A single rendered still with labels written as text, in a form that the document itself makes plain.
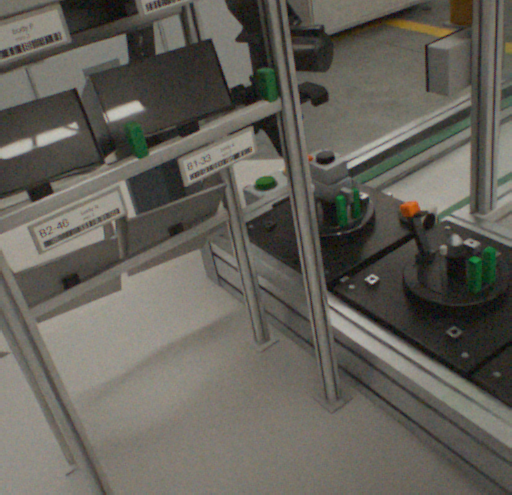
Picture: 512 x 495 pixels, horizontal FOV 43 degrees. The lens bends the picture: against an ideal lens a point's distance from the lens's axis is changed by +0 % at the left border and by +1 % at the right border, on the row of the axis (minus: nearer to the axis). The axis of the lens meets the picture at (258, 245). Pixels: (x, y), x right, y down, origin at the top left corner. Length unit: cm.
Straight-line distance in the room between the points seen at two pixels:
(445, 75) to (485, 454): 51
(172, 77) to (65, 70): 329
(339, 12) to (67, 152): 477
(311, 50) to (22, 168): 52
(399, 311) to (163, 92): 44
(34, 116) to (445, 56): 58
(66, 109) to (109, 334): 60
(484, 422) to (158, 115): 48
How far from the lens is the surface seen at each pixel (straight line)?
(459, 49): 100
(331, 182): 103
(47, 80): 395
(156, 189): 129
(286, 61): 68
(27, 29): 55
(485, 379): 82
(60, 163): 63
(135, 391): 104
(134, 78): 68
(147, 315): 117
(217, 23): 423
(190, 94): 68
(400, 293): 93
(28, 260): 146
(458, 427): 82
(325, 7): 525
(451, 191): 127
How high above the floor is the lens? 155
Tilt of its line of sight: 33 degrees down
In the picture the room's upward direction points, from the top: 12 degrees counter-clockwise
